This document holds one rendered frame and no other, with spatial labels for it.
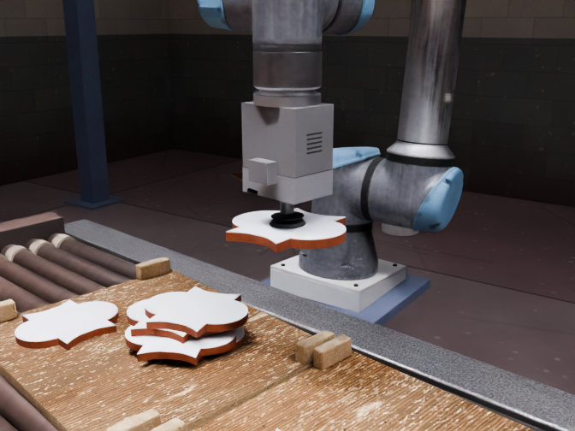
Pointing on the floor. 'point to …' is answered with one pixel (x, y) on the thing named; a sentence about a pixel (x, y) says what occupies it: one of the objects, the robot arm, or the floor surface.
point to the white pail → (397, 230)
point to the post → (86, 105)
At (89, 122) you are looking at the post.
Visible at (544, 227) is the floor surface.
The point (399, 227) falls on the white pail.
